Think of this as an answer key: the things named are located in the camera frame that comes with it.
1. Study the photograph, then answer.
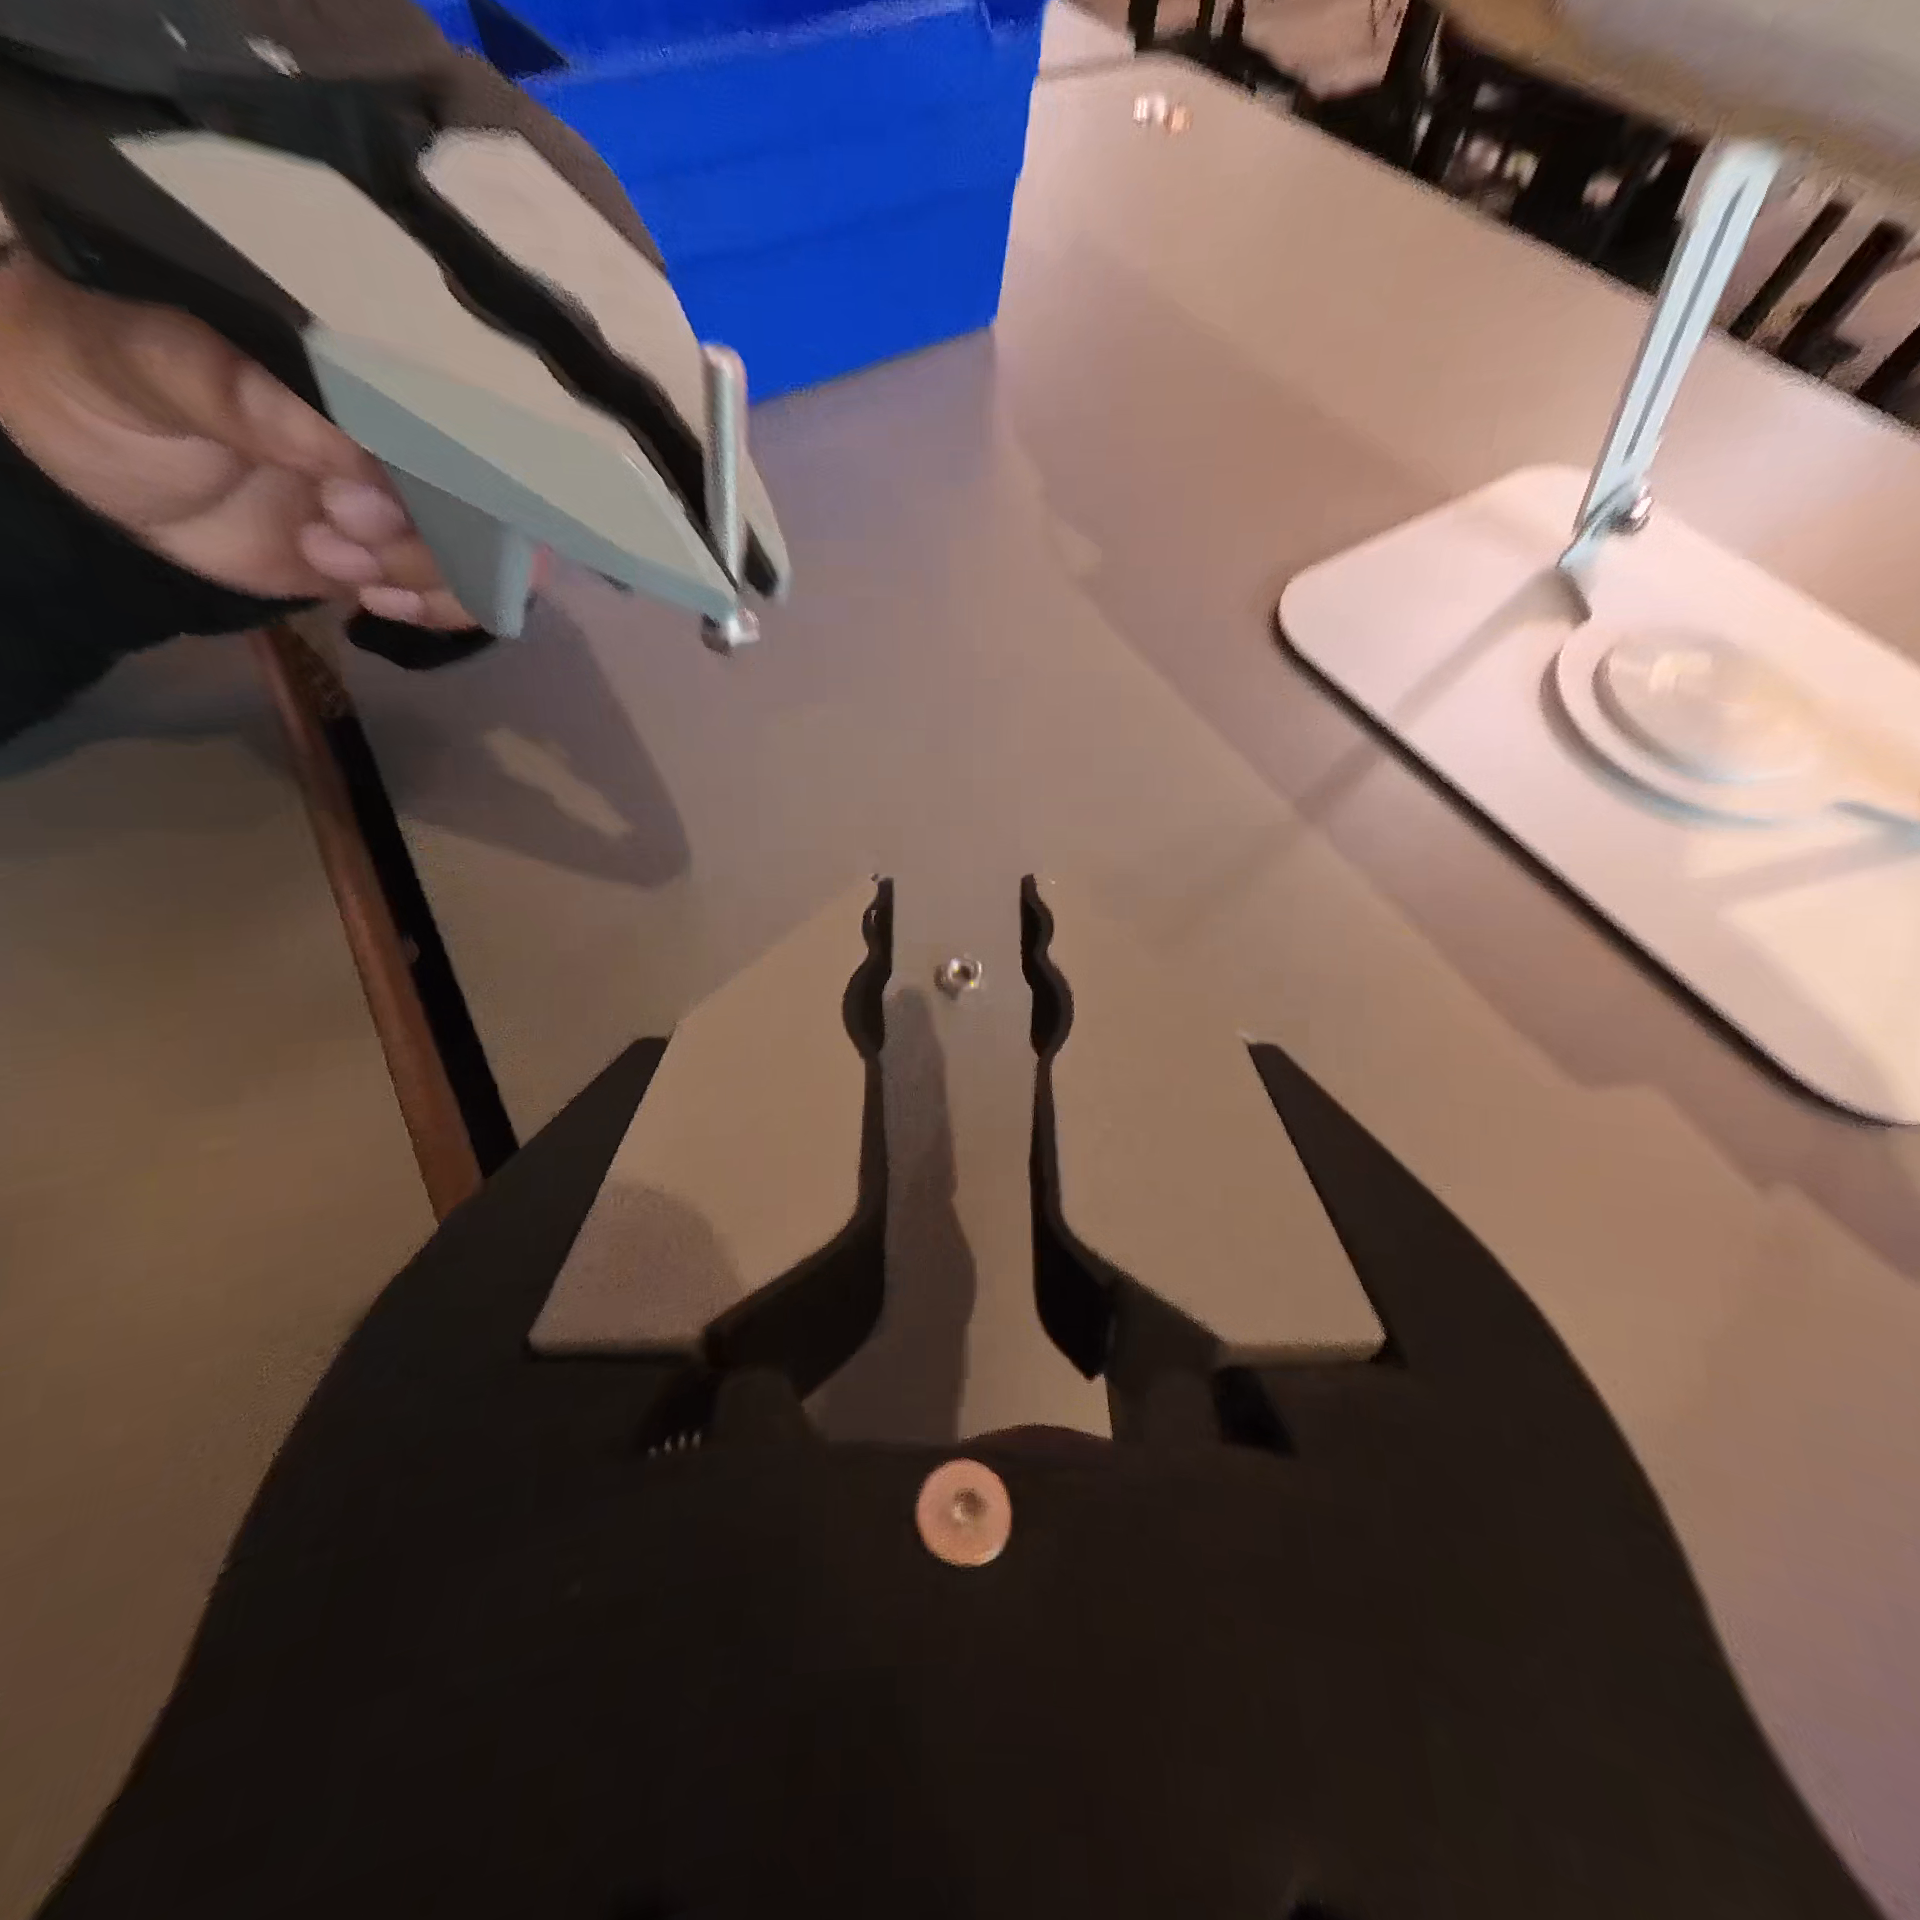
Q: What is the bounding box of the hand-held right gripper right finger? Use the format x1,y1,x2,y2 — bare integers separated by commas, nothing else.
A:
1021,870,1389,1378

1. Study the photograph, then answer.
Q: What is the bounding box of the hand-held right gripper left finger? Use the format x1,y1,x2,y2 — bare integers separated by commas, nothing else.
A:
527,870,897,1404

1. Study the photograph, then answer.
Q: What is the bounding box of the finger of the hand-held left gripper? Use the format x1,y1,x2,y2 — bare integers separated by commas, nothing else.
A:
110,126,741,647
405,124,793,601

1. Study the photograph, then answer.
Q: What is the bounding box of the silver hex bolt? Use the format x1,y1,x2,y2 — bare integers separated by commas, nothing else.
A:
701,342,762,656

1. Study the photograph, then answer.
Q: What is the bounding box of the blue plastic bin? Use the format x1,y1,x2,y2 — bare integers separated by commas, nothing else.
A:
418,0,1048,411

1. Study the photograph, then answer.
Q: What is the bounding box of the person's left hand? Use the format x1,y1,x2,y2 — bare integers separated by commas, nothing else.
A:
0,264,490,632

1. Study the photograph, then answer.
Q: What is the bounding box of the white adjustable stand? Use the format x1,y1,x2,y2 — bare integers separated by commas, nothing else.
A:
1273,0,1920,1126

